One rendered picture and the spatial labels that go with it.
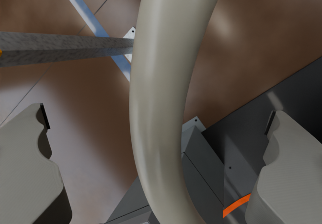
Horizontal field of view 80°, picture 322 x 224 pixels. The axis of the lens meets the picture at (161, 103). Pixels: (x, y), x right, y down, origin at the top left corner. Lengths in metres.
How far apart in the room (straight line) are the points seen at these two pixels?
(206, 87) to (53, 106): 1.49
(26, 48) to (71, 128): 1.43
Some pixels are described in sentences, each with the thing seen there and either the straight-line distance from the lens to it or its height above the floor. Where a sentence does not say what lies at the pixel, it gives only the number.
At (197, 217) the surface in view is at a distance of 0.18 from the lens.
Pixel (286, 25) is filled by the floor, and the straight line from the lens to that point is 1.44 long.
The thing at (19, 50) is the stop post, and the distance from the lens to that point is 0.78.
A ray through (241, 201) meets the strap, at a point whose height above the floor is 0.02.
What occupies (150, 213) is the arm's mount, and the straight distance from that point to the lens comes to 0.84.
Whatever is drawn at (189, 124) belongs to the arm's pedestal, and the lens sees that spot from 1.52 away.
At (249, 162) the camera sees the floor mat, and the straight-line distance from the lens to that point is 1.64.
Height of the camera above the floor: 1.40
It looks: 65 degrees down
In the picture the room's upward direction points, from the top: 132 degrees counter-clockwise
